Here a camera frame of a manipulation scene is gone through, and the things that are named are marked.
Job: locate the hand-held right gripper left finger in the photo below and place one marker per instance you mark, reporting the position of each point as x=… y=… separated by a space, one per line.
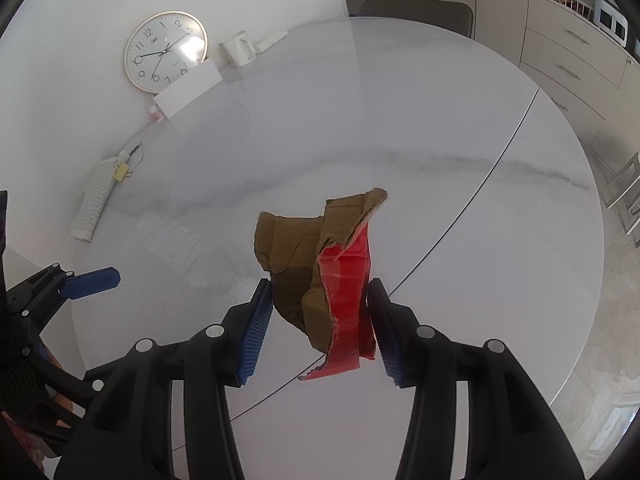
x=255 y=335

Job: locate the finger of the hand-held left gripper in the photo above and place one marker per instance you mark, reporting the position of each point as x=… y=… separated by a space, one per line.
x=95 y=280
x=75 y=385

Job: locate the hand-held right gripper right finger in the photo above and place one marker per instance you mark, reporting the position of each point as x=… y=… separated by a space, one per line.
x=390 y=360

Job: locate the torn red brown cardboard piece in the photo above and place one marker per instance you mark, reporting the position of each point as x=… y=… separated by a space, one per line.
x=290 y=245

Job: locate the white knitted pouch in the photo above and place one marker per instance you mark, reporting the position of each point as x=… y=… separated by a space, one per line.
x=95 y=200

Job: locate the clear plastic bottle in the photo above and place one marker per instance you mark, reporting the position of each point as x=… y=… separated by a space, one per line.
x=175 y=245

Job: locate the small pink object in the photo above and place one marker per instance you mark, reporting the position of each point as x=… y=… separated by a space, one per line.
x=156 y=114

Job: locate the white card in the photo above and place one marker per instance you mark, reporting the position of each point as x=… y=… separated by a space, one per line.
x=190 y=90

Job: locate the round gold rimmed clock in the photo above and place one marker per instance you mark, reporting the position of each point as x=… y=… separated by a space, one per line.
x=162 y=52

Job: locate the white mug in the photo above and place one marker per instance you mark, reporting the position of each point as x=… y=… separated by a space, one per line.
x=237 y=50

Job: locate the grey stool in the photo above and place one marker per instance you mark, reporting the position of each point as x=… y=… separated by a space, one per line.
x=625 y=185
x=634 y=225

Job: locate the grey chair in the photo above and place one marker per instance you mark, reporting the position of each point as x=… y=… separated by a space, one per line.
x=415 y=12

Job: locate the beige drawer cabinet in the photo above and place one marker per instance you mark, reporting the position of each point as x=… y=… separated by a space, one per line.
x=570 y=60

